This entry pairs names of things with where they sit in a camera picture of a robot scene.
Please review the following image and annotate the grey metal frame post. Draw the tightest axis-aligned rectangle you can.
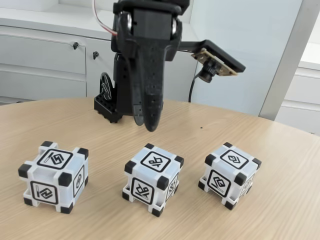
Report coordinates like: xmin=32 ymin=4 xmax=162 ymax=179
xmin=258 ymin=0 xmax=320 ymax=118

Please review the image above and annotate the white cube with diamonds symbol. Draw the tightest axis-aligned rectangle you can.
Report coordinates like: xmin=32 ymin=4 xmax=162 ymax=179
xmin=198 ymin=141 xmax=263 ymax=210

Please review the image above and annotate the white drawer unit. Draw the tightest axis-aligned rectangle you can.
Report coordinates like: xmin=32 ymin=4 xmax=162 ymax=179
xmin=274 ymin=41 xmax=320 ymax=135

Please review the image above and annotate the white cube with zigzag symbol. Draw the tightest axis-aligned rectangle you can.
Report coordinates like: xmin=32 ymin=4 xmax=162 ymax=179
xmin=17 ymin=141 xmax=90 ymax=215

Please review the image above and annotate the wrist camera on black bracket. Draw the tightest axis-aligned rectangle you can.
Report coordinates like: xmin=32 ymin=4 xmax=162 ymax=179
xmin=178 ymin=39 xmax=246 ymax=83

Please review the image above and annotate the white cabinet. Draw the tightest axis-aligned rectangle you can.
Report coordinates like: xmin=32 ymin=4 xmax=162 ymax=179
xmin=0 ymin=7 xmax=201 ymax=103

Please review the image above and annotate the red white servo cable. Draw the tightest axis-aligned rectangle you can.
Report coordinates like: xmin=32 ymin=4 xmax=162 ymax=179
xmin=92 ymin=0 xmax=118 ymax=36

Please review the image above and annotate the white cube with crossed symbol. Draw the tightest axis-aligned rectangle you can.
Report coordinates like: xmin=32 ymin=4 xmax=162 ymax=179
xmin=122 ymin=143 xmax=185 ymax=218

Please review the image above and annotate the black camera cable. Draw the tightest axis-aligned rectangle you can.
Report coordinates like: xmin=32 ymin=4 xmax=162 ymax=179
xmin=188 ymin=71 xmax=202 ymax=103

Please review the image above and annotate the black clamp knob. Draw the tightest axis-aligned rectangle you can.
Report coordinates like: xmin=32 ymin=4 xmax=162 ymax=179
xmin=100 ymin=71 xmax=116 ymax=101

